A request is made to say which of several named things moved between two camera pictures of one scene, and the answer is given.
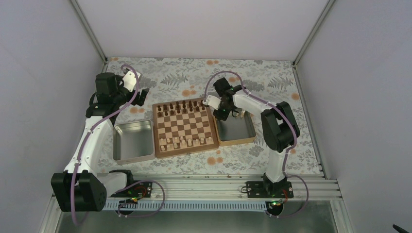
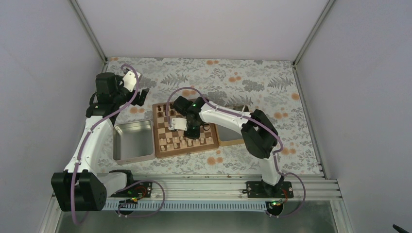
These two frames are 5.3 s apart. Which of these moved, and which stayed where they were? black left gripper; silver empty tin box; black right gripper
Moved: black right gripper
Stayed: silver empty tin box; black left gripper
